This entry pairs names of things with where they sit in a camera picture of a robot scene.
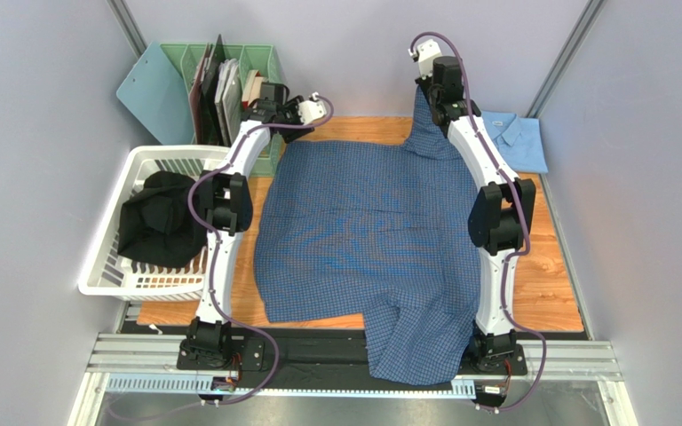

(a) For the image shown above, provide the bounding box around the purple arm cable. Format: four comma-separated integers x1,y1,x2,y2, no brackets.
186,94,335,409
408,31,551,414

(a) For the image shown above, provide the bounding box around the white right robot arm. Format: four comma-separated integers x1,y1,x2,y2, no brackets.
415,53,536,371

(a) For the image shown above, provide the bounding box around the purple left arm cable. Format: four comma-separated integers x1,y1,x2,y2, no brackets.
186,94,335,409

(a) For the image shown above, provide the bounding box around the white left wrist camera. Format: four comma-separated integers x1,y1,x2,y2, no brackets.
298,92,328,125

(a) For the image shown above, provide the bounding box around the black shirt in basket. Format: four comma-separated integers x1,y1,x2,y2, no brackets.
117,170,206,268

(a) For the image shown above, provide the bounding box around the white paper folder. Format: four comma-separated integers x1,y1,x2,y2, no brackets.
214,59,242,146

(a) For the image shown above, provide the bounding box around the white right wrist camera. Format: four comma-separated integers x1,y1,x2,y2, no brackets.
408,38,442,79

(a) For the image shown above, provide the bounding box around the red spine book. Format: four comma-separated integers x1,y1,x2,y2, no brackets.
241,69,266,109

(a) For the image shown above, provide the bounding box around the white plastic laundry basket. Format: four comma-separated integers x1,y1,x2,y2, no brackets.
78,146,228,302

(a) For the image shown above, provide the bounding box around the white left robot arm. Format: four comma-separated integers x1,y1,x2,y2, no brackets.
178,92,335,369

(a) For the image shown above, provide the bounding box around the light blue clipboard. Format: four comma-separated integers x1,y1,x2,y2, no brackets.
115,42,194,146

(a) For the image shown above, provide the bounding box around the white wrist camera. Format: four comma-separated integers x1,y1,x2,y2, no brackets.
408,38,442,79
298,92,328,125

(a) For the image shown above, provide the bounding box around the green plastic file rack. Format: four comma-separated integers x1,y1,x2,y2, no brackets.
161,43,285,178

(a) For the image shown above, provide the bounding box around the blue checked long sleeve shirt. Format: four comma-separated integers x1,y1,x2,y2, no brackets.
254,92,480,385

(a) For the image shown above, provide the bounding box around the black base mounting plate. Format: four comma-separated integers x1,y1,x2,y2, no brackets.
117,326,528,393

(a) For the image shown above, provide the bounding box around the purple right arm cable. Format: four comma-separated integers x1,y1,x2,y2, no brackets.
408,31,551,414

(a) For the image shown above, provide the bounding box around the folded light blue shirt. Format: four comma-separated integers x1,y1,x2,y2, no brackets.
482,111,549,174

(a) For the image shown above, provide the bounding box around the dark brown folder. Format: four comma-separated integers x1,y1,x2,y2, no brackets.
189,35,226,146

